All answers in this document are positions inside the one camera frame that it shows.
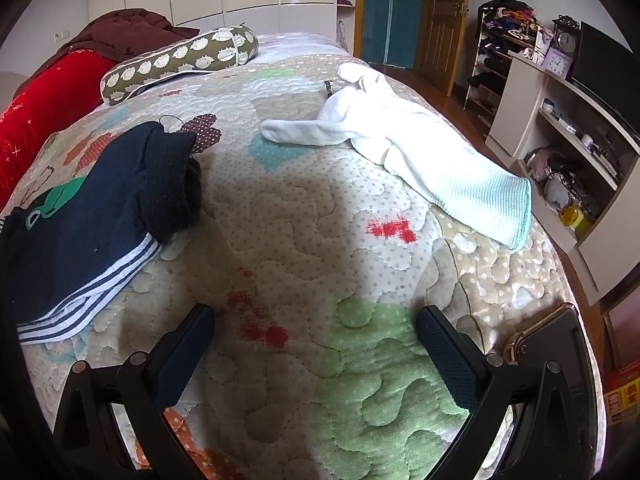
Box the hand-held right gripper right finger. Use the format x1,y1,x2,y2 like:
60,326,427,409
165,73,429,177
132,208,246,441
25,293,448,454
416,305,598,480

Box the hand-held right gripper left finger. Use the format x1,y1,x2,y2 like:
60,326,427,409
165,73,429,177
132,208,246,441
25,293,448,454
52,303,217,480

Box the navy pants with striped cuffs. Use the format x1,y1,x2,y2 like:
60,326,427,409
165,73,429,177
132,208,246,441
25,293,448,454
0,121,203,343

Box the black smartphone with gold edge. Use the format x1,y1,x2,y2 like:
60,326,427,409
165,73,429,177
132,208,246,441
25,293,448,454
501,302,601,461

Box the red cardboard box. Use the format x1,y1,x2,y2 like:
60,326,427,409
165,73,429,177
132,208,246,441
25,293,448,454
602,365,640,428

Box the quilted heart-print bedspread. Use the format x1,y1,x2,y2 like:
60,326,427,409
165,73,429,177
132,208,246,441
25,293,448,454
0,32,601,480

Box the yellow jar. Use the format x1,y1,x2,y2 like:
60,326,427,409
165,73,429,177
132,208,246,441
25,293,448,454
560,200,593,233

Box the pink bag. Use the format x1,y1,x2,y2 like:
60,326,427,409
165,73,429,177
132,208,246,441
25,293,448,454
527,146,556,181

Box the white knit tights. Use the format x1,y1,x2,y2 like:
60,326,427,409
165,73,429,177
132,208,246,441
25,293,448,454
260,62,532,251

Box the white shelf unit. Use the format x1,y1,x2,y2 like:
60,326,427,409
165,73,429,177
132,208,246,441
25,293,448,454
485,50,640,306

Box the red bolster cushion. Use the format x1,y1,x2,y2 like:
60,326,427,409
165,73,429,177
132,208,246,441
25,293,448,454
0,50,118,211

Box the green patterned pillow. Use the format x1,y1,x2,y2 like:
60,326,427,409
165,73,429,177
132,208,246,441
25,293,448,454
101,25,260,107

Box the white shoe rack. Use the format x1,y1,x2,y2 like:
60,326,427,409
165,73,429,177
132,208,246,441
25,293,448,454
462,0,538,128

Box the purple alarm clock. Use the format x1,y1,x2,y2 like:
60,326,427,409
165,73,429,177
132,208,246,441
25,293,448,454
541,46,575,80

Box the beige headboard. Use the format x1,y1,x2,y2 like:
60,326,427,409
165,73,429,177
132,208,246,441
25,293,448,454
0,71,26,103

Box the black television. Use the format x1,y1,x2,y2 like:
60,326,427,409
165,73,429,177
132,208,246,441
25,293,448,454
570,21,640,133

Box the brown blanket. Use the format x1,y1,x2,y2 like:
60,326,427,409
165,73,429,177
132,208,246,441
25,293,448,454
37,8,201,78

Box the wooden door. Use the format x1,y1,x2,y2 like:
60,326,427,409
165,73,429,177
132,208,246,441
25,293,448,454
417,0,473,97

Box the ornate dark table clock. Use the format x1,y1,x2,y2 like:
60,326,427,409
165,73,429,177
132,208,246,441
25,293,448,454
551,14,582,56

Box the pile of clothes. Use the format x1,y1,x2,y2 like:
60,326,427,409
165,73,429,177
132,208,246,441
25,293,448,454
480,1,538,36

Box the teal curtain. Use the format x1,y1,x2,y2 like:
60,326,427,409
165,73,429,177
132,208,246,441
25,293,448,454
361,0,425,70

